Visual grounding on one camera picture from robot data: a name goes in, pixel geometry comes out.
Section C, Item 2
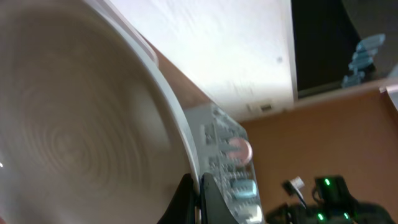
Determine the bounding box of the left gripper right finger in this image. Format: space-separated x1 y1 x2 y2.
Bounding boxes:
200 173 238 224

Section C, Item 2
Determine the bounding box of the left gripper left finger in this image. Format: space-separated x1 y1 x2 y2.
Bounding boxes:
157 174 196 224

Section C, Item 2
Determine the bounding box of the light blue cup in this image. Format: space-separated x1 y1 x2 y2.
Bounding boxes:
231 179 257 199

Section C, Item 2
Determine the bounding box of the white cup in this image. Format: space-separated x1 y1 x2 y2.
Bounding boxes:
242 205 263 224

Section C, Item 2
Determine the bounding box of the pink bowl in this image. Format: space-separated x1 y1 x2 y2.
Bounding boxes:
228 138 252 166

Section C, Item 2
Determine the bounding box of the grey plate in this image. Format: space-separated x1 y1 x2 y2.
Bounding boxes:
1 1 198 223

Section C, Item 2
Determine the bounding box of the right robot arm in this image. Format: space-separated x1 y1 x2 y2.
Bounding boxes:
265 175 394 224

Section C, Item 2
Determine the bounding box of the grey dishwasher rack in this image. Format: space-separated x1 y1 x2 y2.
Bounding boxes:
184 103 265 223

